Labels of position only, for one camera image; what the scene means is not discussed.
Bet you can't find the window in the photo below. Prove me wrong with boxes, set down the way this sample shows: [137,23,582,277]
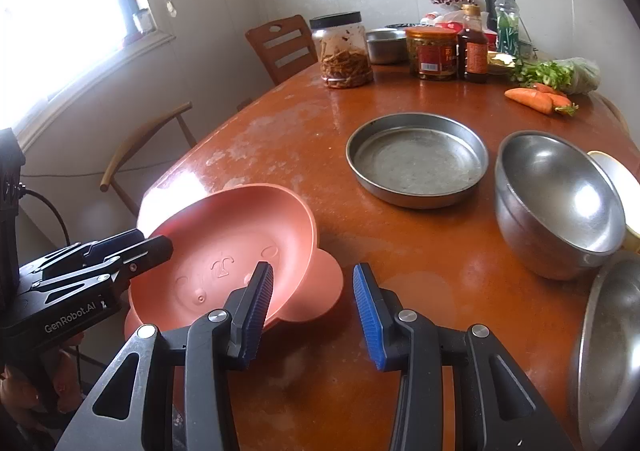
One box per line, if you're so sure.
[0,0,177,152]

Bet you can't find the plastic jar black lid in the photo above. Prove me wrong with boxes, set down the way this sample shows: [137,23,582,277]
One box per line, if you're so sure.
[309,11,375,90]

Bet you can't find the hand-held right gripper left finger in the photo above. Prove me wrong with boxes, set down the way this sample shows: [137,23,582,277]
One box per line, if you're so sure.
[60,261,275,451]

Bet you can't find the large carrot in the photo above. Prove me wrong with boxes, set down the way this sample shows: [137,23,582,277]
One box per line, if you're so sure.
[504,87,555,114]

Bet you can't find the dark sauce bottle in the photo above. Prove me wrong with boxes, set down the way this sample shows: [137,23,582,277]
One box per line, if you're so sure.
[457,4,490,84]

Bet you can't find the red tissue pack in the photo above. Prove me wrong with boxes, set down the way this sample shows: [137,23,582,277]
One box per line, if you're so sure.
[421,10,498,52]

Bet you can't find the large steel bowl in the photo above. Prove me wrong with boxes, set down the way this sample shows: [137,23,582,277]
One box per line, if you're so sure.
[566,251,640,451]

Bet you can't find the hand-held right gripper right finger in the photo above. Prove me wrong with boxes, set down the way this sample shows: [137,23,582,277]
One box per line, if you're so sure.
[352,263,576,451]

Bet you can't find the small carrot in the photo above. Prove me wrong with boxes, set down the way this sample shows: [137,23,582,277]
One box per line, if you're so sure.
[550,93,580,118]
[534,82,568,99]

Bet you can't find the red-lidded sauce jar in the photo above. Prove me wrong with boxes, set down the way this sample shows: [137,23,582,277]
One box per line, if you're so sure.
[405,26,460,80]

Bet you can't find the black cable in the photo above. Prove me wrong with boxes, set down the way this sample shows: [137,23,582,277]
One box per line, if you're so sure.
[19,187,71,248]

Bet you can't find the wooden slat-back chair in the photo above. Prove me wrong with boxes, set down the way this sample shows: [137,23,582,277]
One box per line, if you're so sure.
[245,15,319,86]

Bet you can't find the yellow food pack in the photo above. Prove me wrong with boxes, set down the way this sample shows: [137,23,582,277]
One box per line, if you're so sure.
[487,51,523,76]

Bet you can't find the yellow cup white inside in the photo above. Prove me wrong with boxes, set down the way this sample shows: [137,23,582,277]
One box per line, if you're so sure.
[586,149,640,253]

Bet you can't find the round flat metal pan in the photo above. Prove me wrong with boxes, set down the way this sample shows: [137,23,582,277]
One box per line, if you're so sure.
[346,112,489,210]

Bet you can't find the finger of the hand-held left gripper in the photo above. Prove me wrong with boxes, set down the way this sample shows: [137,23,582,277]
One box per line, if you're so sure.
[20,229,147,282]
[32,236,174,307]

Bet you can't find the bagged green vegetables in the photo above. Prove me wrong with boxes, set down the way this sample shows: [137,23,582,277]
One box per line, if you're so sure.
[510,57,601,96]

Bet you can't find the person's left hand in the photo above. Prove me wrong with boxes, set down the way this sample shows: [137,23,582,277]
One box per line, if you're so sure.
[0,331,86,417]

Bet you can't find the steel basin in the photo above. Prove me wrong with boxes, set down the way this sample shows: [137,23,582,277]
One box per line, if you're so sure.
[365,28,411,65]

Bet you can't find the pink bear-shaped plate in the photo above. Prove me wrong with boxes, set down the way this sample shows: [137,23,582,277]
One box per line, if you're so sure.
[124,183,345,339]

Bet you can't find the clear plastic bottle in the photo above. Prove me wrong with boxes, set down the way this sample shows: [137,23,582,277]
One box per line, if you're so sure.
[494,0,521,56]

